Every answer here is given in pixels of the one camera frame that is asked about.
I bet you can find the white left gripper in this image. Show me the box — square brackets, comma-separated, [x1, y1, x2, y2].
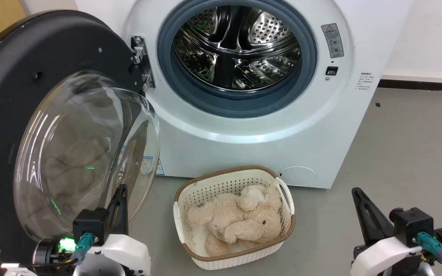
[72, 184, 152, 276]

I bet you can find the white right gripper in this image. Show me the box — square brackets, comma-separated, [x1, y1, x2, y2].
[350, 187, 424, 276]

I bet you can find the black round washer door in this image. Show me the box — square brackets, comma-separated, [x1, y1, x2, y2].
[0, 10, 161, 276]

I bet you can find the white front-load washing machine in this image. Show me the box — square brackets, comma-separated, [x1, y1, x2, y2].
[75, 0, 413, 189]

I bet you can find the metal door hinge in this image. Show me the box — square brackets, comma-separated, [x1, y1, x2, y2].
[131, 36, 156, 89]

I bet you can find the round white filter cover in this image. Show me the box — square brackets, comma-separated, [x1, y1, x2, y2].
[279, 166, 317, 187]

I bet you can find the cream plastic laundry basket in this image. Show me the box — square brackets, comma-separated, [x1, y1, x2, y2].
[173, 165, 296, 270]

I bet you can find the beige plush toy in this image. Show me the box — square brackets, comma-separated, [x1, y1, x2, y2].
[186, 184, 283, 256]

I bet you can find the small printed text label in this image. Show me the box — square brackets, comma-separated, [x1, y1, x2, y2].
[357, 72, 375, 92]

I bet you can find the grey warning label sticker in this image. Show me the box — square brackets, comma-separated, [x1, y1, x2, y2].
[321, 23, 345, 59]

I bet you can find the stainless steel washer drum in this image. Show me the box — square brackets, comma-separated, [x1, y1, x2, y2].
[172, 5, 302, 92]

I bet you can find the teal-plug right arm cable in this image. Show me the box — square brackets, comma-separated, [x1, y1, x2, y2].
[416, 232, 442, 276]

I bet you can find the black wall baseboard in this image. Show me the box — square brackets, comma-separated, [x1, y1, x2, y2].
[377, 78, 442, 92]

